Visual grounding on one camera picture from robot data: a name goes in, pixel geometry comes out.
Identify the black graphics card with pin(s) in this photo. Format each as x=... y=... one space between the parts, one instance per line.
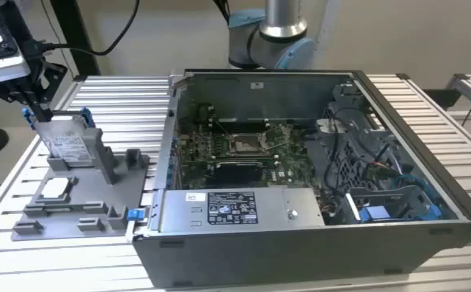
x=238 y=174

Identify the blue carrier in bay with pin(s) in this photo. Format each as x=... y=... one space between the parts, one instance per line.
x=377 y=213

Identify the open black PC case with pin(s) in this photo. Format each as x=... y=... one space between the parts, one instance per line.
x=279 y=258

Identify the grey metal disk bay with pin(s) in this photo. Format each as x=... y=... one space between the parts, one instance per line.
x=381 y=194

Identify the CPU socket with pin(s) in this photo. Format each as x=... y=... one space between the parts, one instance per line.
x=246 y=143

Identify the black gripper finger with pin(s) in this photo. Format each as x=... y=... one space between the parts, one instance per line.
x=43 y=114

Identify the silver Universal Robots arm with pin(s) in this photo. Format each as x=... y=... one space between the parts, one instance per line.
x=279 y=18

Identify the grey plastic parts rack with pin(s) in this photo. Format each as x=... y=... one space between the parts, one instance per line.
x=94 y=197

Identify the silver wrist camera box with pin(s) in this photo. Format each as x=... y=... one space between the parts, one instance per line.
x=0 y=65

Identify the silver CPU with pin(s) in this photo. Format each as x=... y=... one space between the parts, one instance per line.
x=58 y=187

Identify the hard disk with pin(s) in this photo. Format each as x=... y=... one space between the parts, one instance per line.
x=67 y=143

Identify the green motherboard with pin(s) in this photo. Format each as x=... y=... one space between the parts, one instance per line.
x=291 y=173

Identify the silver power supply unit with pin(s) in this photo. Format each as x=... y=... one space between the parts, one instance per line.
x=178 y=213

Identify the blue case latch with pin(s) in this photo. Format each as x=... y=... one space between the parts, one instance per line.
x=135 y=214

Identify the thin metal locking lever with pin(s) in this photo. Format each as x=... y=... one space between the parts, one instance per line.
x=223 y=126

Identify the black metal post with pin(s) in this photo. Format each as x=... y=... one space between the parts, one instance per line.
x=83 y=36

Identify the white black sticker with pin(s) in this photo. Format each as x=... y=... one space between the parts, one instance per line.
x=258 y=85

